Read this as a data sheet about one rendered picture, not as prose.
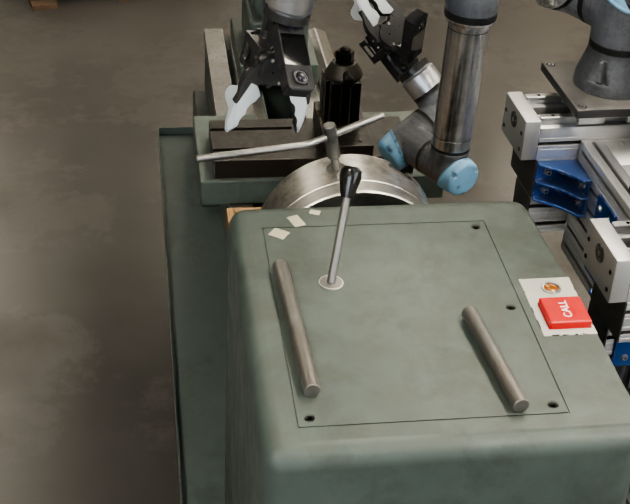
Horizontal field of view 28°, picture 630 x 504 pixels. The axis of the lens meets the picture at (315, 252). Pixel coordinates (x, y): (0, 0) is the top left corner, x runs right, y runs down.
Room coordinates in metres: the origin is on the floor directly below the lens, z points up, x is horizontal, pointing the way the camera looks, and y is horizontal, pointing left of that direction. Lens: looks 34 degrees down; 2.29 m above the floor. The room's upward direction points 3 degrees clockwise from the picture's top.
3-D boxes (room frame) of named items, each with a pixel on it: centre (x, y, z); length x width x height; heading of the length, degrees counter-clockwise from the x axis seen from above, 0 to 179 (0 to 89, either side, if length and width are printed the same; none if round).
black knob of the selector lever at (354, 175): (1.54, -0.05, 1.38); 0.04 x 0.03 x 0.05; 9
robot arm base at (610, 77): (2.35, -0.59, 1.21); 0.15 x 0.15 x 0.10
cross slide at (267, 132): (2.40, 0.02, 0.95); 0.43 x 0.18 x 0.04; 99
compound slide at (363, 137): (2.39, -0.04, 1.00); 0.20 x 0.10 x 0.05; 9
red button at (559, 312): (1.41, -0.35, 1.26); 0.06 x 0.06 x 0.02; 9
